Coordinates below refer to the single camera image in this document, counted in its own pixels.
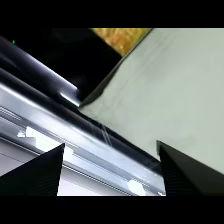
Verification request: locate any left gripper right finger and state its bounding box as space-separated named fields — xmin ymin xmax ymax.
xmin=156 ymin=140 xmax=224 ymax=197

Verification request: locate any silver frame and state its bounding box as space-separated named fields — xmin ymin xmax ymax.
xmin=0 ymin=79 xmax=167 ymax=197

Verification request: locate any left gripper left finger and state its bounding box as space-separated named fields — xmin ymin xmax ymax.
xmin=0 ymin=143 xmax=66 ymax=197

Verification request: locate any pale grey-green garment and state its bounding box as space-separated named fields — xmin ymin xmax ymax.
xmin=79 ymin=28 xmax=224 ymax=176

